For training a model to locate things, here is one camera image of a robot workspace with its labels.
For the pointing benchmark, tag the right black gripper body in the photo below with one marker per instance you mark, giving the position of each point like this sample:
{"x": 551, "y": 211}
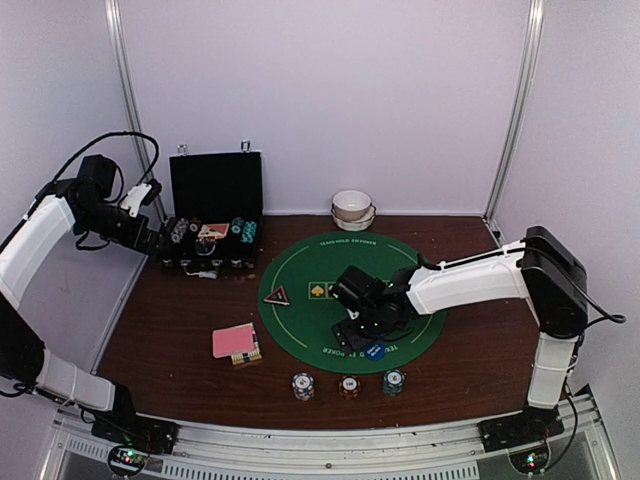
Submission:
{"x": 370, "y": 332}

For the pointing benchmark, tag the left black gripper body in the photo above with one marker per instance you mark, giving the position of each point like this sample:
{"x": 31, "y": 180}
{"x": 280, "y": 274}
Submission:
{"x": 131, "y": 238}

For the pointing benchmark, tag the blue small blind button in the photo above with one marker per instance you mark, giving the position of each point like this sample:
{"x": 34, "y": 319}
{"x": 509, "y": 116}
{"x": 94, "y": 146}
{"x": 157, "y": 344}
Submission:
{"x": 374, "y": 351}

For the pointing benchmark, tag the red black all-in triangle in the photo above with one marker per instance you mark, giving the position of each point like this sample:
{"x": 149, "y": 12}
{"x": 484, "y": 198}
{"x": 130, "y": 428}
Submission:
{"x": 278, "y": 297}

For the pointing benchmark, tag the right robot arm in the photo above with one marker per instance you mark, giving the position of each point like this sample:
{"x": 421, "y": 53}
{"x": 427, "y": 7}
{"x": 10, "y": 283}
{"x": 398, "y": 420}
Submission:
{"x": 537, "y": 269}

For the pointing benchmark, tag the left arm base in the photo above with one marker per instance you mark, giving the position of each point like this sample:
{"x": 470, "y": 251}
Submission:
{"x": 147, "y": 434}

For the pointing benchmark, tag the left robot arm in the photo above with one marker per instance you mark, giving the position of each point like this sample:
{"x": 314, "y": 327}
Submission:
{"x": 79, "y": 205}

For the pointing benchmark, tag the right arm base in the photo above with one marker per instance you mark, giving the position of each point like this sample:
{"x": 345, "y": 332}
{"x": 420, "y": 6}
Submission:
{"x": 519, "y": 429}

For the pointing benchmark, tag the tan blue chips in case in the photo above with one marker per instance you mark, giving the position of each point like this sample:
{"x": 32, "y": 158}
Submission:
{"x": 178, "y": 230}

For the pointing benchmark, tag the brown black chip stack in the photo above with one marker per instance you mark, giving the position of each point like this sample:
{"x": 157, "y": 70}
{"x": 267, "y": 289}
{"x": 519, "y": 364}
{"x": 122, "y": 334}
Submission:
{"x": 349, "y": 387}

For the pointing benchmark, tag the green blue chip stack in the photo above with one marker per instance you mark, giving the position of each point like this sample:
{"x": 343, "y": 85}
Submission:
{"x": 393, "y": 382}

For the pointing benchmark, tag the brown chips in case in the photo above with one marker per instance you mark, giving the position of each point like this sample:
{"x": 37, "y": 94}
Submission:
{"x": 195, "y": 225}

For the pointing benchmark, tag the round green poker mat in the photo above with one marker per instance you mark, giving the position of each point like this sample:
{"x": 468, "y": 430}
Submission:
{"x": 323, "y": 301}

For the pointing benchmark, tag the clear dealer button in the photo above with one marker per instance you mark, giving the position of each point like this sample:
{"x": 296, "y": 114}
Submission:
{"x": 204, "y": 247}

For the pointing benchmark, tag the blue tan chip stack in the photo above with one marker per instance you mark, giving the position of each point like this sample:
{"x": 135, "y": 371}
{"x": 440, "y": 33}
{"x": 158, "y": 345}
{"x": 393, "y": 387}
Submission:
{"x": 303, "y": 386}

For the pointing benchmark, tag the card pack in case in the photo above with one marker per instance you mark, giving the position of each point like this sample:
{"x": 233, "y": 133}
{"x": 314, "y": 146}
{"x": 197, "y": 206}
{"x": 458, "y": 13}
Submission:
{"x": 214, "y": 231}

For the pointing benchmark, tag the black poker chip case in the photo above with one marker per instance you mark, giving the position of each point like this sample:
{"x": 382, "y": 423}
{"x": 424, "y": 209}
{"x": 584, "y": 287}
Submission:
{"x": 216, "y": 188}

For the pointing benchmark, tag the green blue chips in case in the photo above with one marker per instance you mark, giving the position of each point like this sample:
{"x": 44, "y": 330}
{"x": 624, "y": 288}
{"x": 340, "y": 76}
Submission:
{"x": 237, "y": 225}

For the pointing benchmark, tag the gold blue card box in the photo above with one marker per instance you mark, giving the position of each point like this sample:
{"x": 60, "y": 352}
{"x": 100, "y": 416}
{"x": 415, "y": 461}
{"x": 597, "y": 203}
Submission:
{"x": 253, "y": 355}

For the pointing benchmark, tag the white lower bowl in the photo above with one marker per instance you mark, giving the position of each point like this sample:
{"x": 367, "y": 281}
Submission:
{"x": 357, "y": 225}

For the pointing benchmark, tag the teal chips in case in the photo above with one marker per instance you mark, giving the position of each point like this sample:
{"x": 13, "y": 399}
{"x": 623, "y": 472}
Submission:
{"x": 249, "y": 232}

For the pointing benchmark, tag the red-backed card deck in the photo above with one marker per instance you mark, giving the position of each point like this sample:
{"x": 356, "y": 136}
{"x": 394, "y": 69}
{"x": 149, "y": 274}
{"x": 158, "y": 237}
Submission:
{"x": 232, "y": 341}

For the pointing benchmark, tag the white ceramic bowl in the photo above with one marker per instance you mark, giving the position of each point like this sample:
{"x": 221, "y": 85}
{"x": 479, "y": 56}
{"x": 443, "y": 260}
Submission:
{"x": 351, "y": 205}

